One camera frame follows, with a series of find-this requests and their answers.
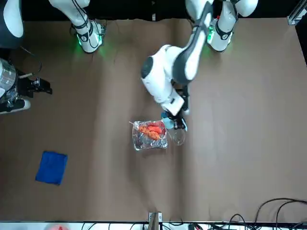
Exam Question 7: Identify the blue dishcloth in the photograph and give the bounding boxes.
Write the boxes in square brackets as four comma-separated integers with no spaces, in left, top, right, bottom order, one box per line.
[35,150,68,186]

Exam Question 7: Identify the aluminium frame profile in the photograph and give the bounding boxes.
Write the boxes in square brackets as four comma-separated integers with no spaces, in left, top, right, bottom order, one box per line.
[286,6,307,26]

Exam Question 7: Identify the black cable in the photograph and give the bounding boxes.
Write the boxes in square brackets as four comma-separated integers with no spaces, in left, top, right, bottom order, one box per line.
[20,46,43,74]
[258,197,307,230]

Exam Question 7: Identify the aluminium post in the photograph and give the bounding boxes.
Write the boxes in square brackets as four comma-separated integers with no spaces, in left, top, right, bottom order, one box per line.
[148,211,162,230]

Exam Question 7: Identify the clear seasoning bottle teal lid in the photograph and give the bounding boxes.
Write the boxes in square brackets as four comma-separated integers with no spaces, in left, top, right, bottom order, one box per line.
[160,112,188,146]

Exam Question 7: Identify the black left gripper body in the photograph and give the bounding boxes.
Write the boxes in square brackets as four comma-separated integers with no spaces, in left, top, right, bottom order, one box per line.
[165,109,187,130]

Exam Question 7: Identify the orange food skewers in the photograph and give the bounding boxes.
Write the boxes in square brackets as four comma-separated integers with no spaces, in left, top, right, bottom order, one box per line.
[129,121,166,142]

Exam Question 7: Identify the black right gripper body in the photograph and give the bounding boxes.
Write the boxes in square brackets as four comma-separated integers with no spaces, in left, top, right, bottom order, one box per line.
[15,71,35,95]

